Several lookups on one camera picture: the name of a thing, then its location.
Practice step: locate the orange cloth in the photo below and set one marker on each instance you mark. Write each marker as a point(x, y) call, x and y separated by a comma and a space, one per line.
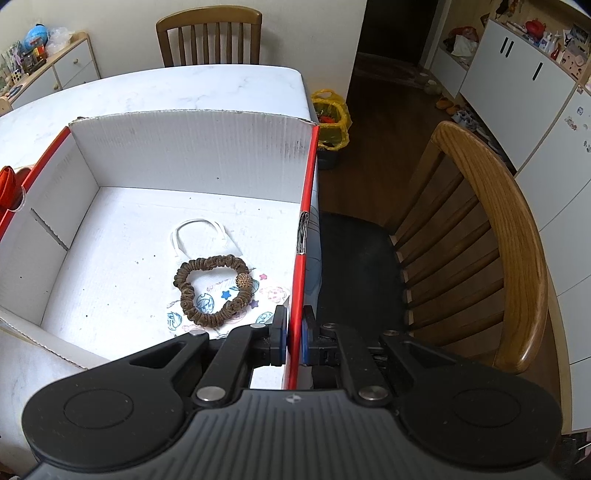
point(7, 184)

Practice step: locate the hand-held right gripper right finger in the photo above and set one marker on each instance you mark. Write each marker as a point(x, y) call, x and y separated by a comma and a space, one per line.
point(304, 339)

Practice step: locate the clear plastic bag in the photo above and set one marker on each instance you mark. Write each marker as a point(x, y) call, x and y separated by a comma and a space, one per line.
point(60, 39)

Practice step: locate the blue globe toy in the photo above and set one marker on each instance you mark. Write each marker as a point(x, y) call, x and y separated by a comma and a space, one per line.
point(36, 34)

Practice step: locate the black seat cushion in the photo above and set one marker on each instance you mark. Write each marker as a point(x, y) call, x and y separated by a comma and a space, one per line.
point(360, 267)

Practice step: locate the printed white face mask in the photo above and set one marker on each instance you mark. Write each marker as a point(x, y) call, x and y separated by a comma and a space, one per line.
point(270, 300)

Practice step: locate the wooden chair with curved back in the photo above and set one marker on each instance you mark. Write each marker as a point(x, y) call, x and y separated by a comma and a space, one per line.
point(508, 207)

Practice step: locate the red and white cardboard box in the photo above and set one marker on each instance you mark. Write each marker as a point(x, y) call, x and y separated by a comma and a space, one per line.
point(138, 152)

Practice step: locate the brown hair scrunchie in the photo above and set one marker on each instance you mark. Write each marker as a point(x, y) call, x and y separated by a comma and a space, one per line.
point(182, 286)

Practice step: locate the tall white cabinet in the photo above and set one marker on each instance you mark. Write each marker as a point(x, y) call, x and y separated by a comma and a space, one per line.
point(568, 184)

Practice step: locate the door mat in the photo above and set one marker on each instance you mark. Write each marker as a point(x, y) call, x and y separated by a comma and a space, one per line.
point(392, 69)

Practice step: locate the red toy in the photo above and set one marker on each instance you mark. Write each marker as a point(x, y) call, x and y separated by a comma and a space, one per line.
point(536, 26)

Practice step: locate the red plastic bag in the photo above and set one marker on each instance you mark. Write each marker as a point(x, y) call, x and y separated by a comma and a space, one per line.
point(464, 33)

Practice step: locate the wooden dining chair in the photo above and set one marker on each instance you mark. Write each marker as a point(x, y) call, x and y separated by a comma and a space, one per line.
point(207, 14)

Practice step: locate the yellow slippers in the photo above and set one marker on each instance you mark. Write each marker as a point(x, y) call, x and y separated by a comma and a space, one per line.
point(447, 104)

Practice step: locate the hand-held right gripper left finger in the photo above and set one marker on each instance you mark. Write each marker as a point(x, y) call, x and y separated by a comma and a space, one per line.
point(279, 339)

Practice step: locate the white and wood sideboard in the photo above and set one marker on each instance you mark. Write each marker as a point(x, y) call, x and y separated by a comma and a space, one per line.
point(74, 60)

